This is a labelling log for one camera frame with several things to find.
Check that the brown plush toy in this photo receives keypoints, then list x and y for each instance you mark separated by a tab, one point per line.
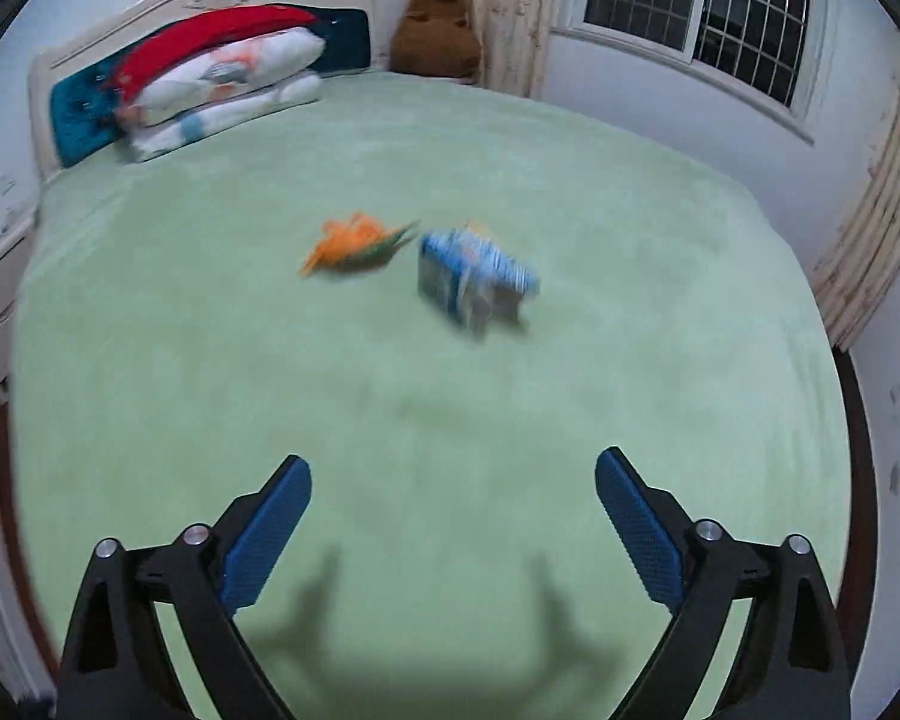
435	34

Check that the barred window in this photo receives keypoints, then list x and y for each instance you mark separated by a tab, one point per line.
690	7

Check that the blue white drink carton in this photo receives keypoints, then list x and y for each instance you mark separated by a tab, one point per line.
472	281

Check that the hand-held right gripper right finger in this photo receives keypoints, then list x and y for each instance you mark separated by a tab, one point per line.
637	532

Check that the red pillow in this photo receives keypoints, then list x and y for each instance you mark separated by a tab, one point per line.
202	34

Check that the floral cream curtain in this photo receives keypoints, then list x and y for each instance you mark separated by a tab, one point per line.
881	225
514	15

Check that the cream blue padded headboard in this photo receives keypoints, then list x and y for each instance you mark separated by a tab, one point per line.
82	97

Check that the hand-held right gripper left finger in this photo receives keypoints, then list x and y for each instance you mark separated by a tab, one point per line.
266	532

